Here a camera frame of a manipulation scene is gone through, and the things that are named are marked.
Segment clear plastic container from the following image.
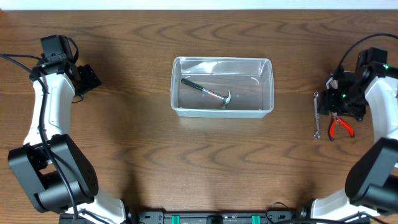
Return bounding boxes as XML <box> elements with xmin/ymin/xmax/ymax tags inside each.
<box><xmin>170</xmin><ymin>57</ymin><xmax>274</xmax><ymax>118</ymax></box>

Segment white teal screwdriver box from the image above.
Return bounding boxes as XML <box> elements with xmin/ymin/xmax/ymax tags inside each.
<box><xmin>325</xmin><ymin>73</ymin><xmax>338</xmax><ymax>90</ymax></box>

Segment red handled pliers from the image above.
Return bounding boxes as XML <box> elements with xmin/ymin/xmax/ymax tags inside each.
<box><xmin>328</xmin><ymin>112</ymin><xmax>356</xmax><ymax>142</ymax></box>

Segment small claw hammer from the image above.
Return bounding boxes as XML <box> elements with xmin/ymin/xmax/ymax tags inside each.
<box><xmin>181</xmin><ymin>78</ymin><xmax>231</xmax><ymax>110</ymax></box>

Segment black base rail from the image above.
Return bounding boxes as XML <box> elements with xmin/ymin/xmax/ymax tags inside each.
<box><xmin>126</xmin><ymin>208</ymin><xmax>310</xmax><ymax>224</ymax></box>

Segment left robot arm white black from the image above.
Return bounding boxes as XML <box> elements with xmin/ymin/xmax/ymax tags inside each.
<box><xmin>8</xmin><ymin>67</ymin><xmax>126</xmax><ymax>223</ymax></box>

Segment silver ring wrench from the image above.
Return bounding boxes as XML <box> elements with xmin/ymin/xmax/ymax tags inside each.
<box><xmin>313</xmin><ymin>91</ymin><xmax>320</xmax><ymax>139</ymax></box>

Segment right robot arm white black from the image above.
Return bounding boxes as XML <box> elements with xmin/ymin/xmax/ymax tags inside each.
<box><xmin>300</xmin><ymin>60</ymin><xmax>397</xmax><ymax>223</ymax></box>

